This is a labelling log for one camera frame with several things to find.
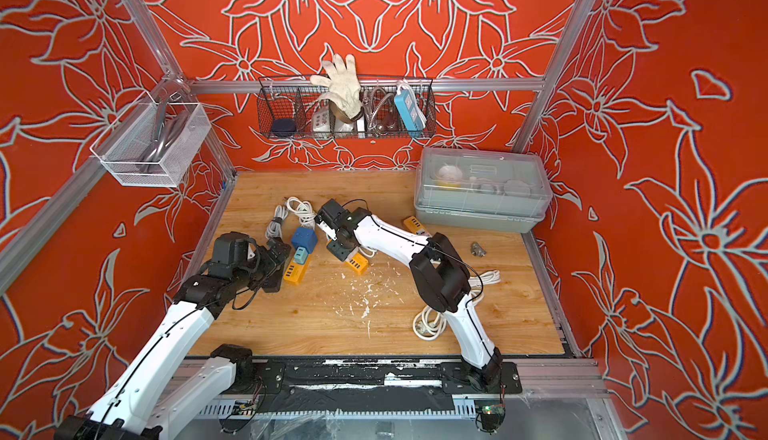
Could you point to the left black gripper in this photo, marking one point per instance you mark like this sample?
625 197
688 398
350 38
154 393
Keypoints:
273 263

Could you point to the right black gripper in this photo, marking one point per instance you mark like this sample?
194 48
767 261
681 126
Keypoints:
334 251

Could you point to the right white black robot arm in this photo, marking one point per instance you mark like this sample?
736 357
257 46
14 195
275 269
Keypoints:
442 279

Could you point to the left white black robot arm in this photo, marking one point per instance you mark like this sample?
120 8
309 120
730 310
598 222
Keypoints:
134 407

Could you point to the yellow strip with teal plug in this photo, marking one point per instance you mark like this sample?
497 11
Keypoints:
297 267

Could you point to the blue cube plug adapter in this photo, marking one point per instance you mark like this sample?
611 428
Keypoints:
306 238

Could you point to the yellow strip with pink plug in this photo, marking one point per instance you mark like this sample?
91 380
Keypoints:
414 226

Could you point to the white socket in basket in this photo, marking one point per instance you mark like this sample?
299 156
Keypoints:
320 122

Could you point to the dark blue round object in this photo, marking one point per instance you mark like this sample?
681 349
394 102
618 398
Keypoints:
283 128

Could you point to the white work glove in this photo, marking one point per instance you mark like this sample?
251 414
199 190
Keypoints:
342 85

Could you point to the light blue power strip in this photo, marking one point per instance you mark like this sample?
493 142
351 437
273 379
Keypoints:
406 103

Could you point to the small grey metal clip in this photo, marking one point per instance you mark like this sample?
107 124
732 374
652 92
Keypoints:
477 250

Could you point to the grey lidded plastic box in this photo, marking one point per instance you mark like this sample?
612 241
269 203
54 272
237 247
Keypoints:
484 190

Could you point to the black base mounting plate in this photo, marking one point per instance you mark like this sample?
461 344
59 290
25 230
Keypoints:
448 375

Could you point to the black wire wall basket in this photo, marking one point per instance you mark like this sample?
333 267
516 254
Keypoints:
369 108

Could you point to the white wire mesh basket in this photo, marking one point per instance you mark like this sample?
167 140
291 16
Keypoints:
153 143

